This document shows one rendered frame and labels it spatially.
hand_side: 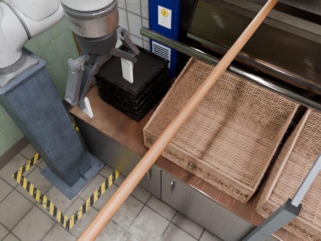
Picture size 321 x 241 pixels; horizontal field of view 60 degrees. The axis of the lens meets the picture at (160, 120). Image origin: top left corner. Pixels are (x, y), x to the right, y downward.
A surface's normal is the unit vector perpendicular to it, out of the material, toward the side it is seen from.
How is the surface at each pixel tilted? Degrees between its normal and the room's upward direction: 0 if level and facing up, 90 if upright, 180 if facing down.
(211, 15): 70
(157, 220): 0
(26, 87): 90
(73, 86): 65
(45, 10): 98
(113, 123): 0
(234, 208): 0
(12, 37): 87
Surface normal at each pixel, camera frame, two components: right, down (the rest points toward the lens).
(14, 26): 0.79, 0.26
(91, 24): 0.18, 0.84
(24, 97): 0.79, 0.51
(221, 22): -0.52, 0.45
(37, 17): 0.62, 0.67
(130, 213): 0.00, -0.57
